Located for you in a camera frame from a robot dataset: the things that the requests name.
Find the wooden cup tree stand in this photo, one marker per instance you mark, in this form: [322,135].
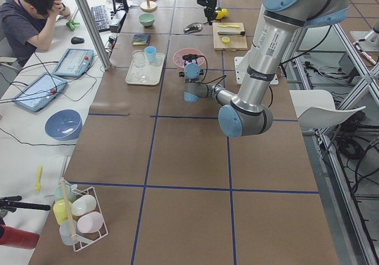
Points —
[148,6]

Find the blue bowl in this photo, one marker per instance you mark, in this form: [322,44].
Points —
[65,125]

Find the clear wine glass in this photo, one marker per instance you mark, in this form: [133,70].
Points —
[139,63]

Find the far teach pendant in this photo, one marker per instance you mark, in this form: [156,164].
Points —
[74,63]

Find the lemon half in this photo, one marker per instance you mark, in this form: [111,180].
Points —
[225,40]

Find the yellow plastic knife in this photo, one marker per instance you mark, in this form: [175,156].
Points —
[228,26]

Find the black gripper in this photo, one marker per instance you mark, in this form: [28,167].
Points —
[211,2]
[190,58]

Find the pink bowl of ice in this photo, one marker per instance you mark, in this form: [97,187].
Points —
[178,60]

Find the white cup rack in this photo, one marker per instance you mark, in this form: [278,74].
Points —
[79,216]

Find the seated person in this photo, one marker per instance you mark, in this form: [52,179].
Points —
[29,25]

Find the red bottle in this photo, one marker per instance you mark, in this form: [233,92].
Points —
[18,238]

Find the teach pendant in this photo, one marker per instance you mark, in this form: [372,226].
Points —
[74,63]
[40,92]

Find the light blue cup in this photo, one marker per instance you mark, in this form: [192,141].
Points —
[150,53]

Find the white chair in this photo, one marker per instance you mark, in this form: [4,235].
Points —
[315,109]

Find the yellow lemon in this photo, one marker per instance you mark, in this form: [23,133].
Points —
[224,13]
[218,15]

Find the white cup in rack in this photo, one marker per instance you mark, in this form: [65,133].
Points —
[83,205]

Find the pink cup in rack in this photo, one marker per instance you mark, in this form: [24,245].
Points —
[90,223]

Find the yellow cup in rack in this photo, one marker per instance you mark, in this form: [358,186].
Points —
[59,210]

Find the yellow plastic fork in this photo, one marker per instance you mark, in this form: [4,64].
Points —
[37,186]

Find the black keyboard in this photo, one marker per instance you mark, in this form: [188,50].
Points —
[101,17]

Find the silver metal ice scoop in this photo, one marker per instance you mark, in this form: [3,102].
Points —
[195,27]

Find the aluminium frame post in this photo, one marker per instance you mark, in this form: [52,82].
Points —
[93,33]

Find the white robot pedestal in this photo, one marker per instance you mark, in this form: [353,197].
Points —
[241,65]

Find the cream serving tray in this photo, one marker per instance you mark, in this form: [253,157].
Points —
[152,70]

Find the black computer mouse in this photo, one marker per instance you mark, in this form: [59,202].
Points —
[77,40]

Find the black tripod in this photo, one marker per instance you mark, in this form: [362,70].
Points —
[12,203]

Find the wooden cutting board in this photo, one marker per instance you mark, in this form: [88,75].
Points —
[236,42]

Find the green ceramic bowl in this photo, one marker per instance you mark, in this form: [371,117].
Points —
[146,19]

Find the near teach pendant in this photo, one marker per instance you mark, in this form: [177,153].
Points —
[40,92]

